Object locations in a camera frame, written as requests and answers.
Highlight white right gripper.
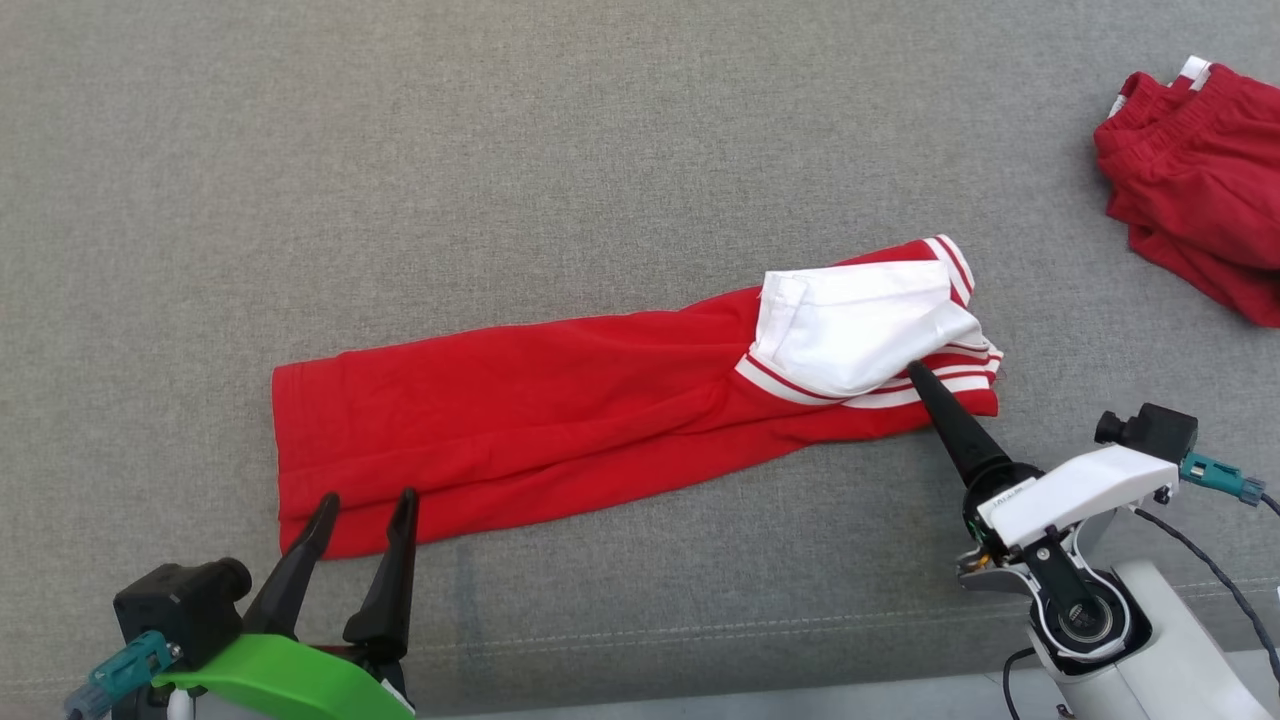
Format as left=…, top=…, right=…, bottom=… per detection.
left=905, top=361, right=1181, bottom=583

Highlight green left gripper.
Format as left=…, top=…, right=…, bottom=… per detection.
left=150, top=487, right=420, bottom=720

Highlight red Bulls jersey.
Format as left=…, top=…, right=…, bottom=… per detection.
left=272, top=233, right=1004, bottom=561

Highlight red shorts with white stripes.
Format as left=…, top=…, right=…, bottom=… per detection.
left=1092, top=55, right=1280, bottom=329

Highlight grey fabric sofa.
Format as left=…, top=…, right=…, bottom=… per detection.
left=0, top=0, right=1280, bottom=720

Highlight left camera cable teal connector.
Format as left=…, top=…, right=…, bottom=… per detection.
left=65, top=630, right=176, bottom=720

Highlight camera cable teal connector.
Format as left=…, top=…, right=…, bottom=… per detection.
left=1130, top=452, right=1280, bottom=691
left=65, top=630, right=176, bottom=720

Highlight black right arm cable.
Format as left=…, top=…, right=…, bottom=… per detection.
left=1000, top=645, right=1046, bottom=720

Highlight right camera cable teal connector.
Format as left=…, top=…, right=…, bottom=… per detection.
left=1130, top=452, right=1280, bottom=691

